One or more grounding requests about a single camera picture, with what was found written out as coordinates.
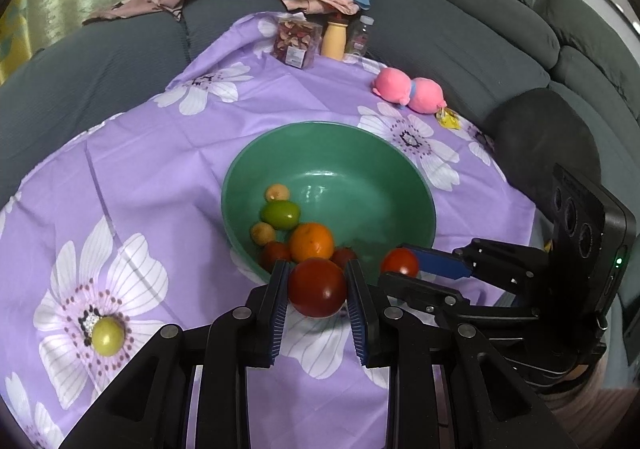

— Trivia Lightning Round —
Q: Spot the purple floral tablecloth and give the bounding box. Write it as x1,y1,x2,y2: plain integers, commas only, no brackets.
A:
0,11,536,449

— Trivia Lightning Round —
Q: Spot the green tomato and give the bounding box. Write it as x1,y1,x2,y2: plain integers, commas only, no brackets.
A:
260,200,301,230

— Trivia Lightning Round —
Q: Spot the dark grey round cushion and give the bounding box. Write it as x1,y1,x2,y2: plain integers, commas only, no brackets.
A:
487,89,601,225

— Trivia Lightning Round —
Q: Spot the pink plush toy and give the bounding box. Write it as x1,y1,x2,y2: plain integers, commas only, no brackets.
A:
370,68,448,116

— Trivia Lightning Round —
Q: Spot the small yellow packet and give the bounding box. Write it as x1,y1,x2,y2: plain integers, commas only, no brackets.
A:
435,107,461,130

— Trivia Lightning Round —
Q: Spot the green plastic bowl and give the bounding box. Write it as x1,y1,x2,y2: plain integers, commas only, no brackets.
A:
221,121,437,285

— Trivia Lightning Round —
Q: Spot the red cherry tomato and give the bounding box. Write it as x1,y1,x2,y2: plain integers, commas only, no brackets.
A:
260,241,293,270
330,248,358,270
380,248,421,280

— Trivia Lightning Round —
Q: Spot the gold patterned curtain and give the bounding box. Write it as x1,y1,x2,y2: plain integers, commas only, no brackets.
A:
0,0,28,84

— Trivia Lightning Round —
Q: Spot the dark red tomato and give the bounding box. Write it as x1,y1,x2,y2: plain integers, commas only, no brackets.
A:
287,258,348,319

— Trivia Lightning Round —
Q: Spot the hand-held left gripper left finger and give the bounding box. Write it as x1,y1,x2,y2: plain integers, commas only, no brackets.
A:
60,260,292,449

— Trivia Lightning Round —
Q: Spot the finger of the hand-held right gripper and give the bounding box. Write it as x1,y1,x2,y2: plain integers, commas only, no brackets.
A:
397,238,551,291
377,271,542,326

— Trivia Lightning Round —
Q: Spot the yellow bottle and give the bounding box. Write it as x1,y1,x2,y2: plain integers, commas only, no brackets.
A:
320,19,349,62

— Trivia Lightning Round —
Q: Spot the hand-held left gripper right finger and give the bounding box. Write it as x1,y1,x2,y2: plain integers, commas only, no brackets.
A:
345,259,573,449

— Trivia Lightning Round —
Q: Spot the clear plastic bottle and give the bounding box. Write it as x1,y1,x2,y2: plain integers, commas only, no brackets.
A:
345,16,376,60

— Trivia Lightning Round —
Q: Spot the orange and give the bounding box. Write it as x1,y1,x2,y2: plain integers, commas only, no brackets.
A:
289,223,335,262

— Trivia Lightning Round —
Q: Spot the grey sofa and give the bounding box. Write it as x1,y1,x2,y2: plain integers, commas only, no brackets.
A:
0,0,640,240

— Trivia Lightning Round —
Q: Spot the clear dried snack packet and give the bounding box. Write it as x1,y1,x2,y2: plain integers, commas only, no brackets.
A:
272,15,321,70

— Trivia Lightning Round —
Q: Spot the yellow-green tomato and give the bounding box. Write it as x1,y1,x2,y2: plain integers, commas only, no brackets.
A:
91,318,126,357

